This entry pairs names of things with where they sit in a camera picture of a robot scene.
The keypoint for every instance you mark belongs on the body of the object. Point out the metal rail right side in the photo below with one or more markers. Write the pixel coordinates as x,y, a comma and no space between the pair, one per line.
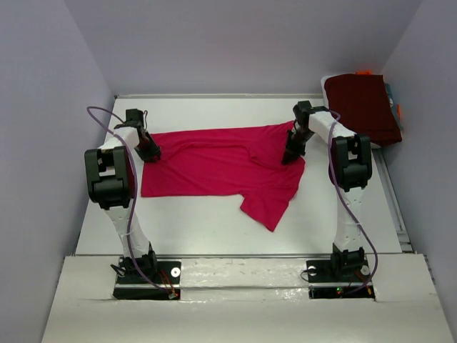
401,231

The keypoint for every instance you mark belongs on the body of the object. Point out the teal orange item beside stack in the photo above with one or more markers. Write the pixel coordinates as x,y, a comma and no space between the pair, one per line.
394,106

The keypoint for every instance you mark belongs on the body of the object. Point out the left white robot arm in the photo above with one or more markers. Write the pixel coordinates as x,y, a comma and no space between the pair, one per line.
112,183

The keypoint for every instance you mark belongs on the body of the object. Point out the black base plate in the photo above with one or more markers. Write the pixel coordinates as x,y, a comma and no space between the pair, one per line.
163,286
322,284

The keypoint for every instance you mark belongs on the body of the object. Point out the dark red folded t-shirt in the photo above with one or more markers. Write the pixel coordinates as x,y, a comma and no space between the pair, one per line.
360,107

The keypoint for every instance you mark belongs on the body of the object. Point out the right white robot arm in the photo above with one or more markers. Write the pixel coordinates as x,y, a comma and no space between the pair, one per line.
349,170

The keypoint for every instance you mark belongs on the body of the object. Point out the pink t-shirt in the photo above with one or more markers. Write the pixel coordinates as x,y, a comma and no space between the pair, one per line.
225,162

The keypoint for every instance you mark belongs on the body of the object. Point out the orange object behind stack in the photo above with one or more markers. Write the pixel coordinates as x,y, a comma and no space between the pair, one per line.
364,72

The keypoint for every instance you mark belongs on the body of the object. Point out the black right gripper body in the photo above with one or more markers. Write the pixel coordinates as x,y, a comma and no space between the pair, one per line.
296,142

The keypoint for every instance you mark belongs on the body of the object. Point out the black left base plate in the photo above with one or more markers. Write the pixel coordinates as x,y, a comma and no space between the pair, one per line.
163,286

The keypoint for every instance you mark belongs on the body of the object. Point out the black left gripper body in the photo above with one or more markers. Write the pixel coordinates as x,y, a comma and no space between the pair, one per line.
148,148

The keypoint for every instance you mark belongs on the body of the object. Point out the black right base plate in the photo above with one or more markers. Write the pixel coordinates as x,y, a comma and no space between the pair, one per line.
322,284

